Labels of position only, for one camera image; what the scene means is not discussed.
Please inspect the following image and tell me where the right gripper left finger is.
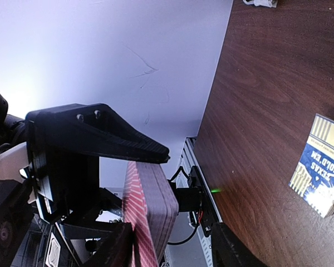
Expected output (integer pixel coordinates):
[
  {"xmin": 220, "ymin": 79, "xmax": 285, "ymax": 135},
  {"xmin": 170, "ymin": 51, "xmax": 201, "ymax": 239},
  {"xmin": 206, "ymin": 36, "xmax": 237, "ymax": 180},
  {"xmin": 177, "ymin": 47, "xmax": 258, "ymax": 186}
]
[{"xmin": 81, "ymin": 222, "xmax": 133, "ymax": 267}]

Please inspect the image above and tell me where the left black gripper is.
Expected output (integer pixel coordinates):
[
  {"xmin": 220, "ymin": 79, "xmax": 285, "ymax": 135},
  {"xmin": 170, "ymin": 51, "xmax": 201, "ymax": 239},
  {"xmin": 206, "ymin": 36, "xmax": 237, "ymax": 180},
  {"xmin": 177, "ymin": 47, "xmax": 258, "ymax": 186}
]
[{"xmin": 25, "ymin": 103, "xmax": 170, "ymax": 240}]

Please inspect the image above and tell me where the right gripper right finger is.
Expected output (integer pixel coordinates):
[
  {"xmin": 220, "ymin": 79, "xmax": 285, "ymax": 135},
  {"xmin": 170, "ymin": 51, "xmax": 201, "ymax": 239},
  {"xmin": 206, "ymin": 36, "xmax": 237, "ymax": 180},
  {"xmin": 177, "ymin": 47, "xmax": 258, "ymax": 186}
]
[{"xmin": 211, "ymin": 222, "xmax": 267, "ymax": 267}]

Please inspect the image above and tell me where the red playing card deck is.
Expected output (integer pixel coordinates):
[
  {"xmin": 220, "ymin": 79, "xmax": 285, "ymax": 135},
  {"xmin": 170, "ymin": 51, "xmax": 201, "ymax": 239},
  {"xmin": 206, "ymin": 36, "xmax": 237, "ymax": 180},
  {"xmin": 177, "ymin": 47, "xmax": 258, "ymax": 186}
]
[{"xmin": 122, "ymin": 161, "xmax": 179, "ymax": 266}]

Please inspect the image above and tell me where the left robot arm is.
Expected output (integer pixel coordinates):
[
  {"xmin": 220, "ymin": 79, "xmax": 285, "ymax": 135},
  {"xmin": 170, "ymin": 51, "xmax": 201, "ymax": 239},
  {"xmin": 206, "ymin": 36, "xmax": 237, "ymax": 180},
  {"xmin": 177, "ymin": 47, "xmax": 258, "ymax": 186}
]
[{"xmin": 0, "ymin": 94, "xmax": 169, "ymax": 250}]

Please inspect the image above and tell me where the gold striped card box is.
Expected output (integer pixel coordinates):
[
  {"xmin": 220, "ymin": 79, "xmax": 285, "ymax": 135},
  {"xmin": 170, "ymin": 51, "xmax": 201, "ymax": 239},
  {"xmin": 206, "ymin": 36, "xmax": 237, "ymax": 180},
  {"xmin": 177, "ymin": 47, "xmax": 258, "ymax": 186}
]
[{"xmin": 288, "ymin": 114, "xmax": 334, "ymax": 218}]

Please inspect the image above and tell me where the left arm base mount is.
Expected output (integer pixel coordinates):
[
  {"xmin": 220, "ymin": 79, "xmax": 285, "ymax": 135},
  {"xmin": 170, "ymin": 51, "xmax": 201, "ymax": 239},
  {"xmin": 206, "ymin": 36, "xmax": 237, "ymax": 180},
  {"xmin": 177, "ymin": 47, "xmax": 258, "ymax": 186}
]
[{"xmin": 168, "ymin": 165, "xmax": 219, "ymax": 238}]

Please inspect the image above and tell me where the front aluminium rail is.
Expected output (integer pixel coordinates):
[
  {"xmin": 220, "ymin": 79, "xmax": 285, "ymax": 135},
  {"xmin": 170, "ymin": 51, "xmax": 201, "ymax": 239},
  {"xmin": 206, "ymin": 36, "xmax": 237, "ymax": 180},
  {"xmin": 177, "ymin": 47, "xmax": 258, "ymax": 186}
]
[{"xmin": 164, "ymin": 137, "xmax": 213, "ymax": 266}]

